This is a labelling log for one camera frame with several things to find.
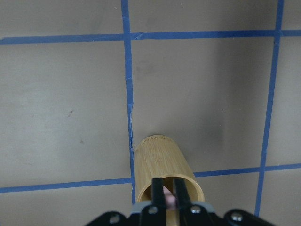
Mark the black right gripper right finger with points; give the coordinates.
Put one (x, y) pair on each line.
(189, 214)

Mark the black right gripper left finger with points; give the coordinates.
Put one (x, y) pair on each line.
(154, 214)

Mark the pink chopstick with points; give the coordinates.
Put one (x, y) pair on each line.
(170, 199)

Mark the bamboo cylinder holder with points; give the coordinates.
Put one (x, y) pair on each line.
(160, 157)

